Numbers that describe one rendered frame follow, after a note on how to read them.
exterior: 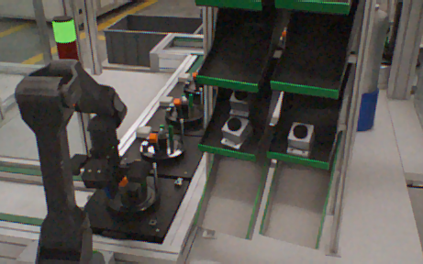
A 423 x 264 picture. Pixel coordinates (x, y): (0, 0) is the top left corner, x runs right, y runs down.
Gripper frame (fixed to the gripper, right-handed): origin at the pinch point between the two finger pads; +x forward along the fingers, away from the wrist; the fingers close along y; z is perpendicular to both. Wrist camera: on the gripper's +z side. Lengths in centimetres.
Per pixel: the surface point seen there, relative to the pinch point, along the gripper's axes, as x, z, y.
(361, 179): 23, -51, 62
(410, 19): -11, -118, 80
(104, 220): 12.5, -2.5, -4.3
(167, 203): 12.5, -12.5, 9.1
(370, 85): 5, -86, 64
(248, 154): -11.3, -1.8, 31.4
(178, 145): 10.4, -38.8, 4.7
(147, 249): 14.0, 3.8, 9.1
